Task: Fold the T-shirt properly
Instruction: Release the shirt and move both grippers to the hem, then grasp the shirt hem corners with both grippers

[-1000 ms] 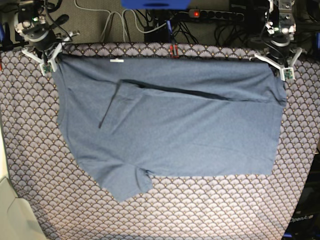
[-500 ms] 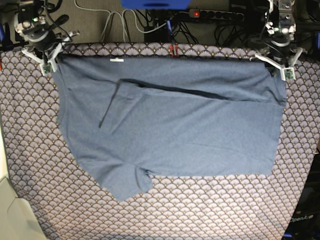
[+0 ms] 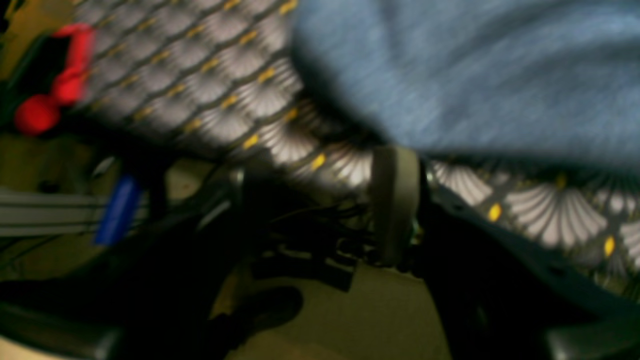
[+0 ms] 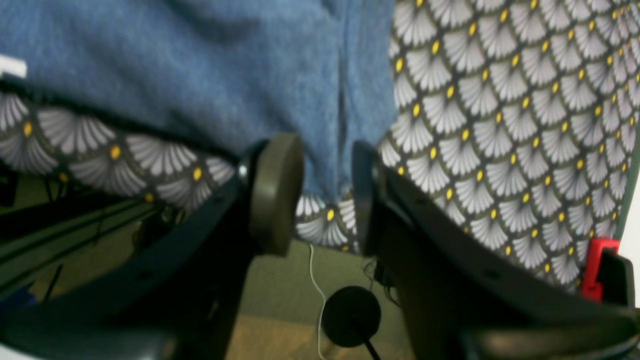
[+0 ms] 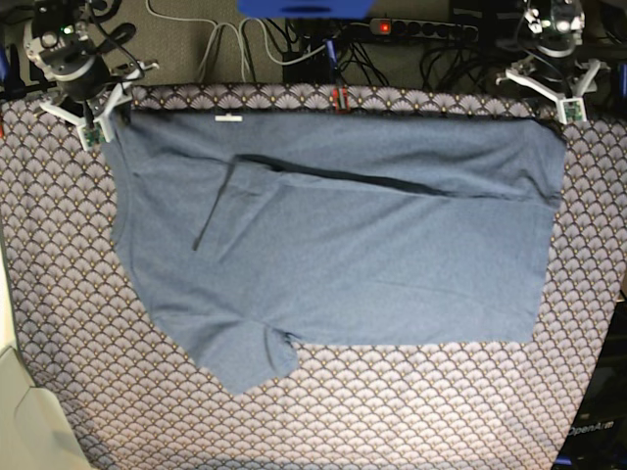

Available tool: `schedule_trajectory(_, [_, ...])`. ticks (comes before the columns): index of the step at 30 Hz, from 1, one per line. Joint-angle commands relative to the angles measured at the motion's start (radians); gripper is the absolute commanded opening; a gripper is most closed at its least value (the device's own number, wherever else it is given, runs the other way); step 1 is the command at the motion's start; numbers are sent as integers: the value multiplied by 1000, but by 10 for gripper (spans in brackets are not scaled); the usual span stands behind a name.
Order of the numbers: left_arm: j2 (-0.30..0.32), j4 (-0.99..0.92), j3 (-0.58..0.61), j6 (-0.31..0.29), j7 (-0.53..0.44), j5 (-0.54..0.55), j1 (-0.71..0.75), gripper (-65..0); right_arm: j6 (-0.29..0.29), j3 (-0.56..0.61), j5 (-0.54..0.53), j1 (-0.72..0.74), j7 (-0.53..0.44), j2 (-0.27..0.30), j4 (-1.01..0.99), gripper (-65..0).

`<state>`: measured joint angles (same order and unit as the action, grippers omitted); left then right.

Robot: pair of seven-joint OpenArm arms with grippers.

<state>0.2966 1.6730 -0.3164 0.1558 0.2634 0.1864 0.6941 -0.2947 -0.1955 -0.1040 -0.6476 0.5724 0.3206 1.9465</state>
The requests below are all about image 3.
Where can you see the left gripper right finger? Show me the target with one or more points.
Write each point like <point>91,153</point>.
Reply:
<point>501,297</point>

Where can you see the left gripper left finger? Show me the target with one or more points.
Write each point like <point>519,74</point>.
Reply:
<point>190,252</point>

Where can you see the blue T-shirt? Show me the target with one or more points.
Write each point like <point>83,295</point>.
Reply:
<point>551,81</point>

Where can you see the fan-patterned table cloth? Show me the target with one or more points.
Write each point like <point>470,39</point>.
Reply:
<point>213,79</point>

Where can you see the red table clamp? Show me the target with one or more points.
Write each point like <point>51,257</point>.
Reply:
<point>50,78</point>

